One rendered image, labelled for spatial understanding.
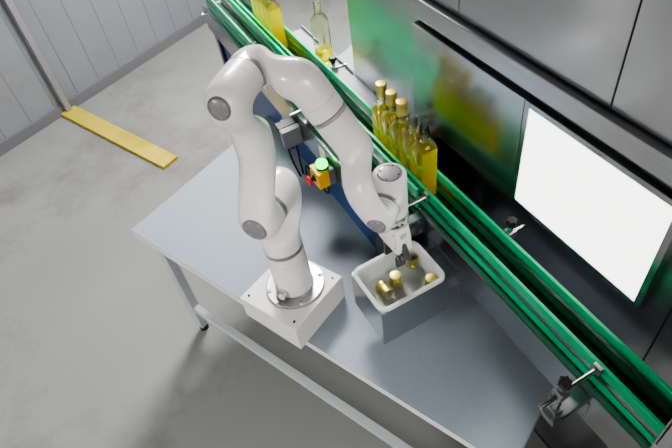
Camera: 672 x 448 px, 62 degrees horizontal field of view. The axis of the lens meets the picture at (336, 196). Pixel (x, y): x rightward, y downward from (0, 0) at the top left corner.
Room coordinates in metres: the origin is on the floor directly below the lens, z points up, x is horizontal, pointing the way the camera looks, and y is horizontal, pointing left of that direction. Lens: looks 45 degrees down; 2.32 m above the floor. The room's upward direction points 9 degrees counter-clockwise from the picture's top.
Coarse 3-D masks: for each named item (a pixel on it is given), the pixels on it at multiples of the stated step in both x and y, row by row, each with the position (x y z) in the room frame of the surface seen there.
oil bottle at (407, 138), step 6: (402, 132) 1.28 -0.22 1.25; (408, 132) 1.26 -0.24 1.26; (414, 132) 1.26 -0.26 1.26; (402, 138) 1.28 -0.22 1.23; (408, 138) 1.25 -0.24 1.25; (414, 138) 1.25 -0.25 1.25; (402, 144) 1.28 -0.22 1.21; (408, 144) 1.25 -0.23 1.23; (402, 150) 1.28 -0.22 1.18; (408, 150) 1.25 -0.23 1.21; (402, 156) 1.28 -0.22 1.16; (408, 156) 1.25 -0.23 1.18; (402, 162) 1.28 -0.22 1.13; (408, 162) 1.25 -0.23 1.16; (408, 168) 1.25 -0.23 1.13
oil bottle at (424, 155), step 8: (416, 144) 1.22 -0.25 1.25; (424, 144) 1.20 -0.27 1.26; (432, 144) 1.20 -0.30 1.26; (416, 152) 1.21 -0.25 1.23; (424, 152) 1.19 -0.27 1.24; (432, 152) 1.20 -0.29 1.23; (416, 160) 1.21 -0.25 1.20; (424, 160) 1.19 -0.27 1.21; (432, 160) 1.20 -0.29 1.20; (416, 168) 1.21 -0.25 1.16; (424, 168) 1.19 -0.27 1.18; (432, 168) 1.20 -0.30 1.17; (416, 176) 1.21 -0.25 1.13; (424, 176) 1.19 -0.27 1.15; (432, 176) 1.20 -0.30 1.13; (424, 184) 1.19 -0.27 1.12; (432, 184) 1.20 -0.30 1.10; (432, 192) 1.20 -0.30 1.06
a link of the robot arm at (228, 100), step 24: (240, 72) 1.10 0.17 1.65; (216, 96) 1.04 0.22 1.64; (240, 96) 1.04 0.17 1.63; (216, 120) 1.03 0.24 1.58; (240, 120) 1.02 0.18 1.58; (264, 120) 1.12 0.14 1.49; (240, 144) 1.08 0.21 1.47; (264, 144) 1.08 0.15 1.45; (240, 168) 1.09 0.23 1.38; (264, 168) 1.07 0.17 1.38; (240, 192) 1.07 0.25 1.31; (264, 192) 1.05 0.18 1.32; (240, 216) 1.04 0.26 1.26; (264, 216) 1.02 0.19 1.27
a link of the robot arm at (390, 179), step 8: (376, 168) 0.99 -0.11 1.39; (384, 168) 0.99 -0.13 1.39; (392, 168) 0.98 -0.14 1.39; (400, 168) 0.98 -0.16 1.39; (376, 176) 0.97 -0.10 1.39; (384, 176) 0.96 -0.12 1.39; (392, 176) 0.95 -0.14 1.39; (400, 176) 0.95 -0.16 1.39; (376, 184) 0.95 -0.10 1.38; (384, 184) 0.94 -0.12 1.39; (392, 184) 0.93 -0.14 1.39; (400, 184) 0.93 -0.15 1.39; (384, 192) 0.93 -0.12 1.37; (392, 192) 0.93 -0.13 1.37; (400, 192) 0.93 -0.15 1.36; (392, 200) 0.92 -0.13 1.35; (400, 200) 0.93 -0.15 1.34; (400, 208) 0.92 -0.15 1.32; (400, 216) 0.93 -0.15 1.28
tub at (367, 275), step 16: (384, 256) 1.02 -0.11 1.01; (368, 272) 1.00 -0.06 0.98; (384, 272) 1.02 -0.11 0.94; (400, 272) 1.01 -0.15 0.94; (416, 272) 1.00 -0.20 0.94; (432, 272) 0.96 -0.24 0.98; (368, 288) 0.97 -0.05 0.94; (400, 288) 0.95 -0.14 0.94; (416, 288) 0.94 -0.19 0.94; (384, 304) 0.91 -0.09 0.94; (400, 304) 0.85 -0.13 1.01
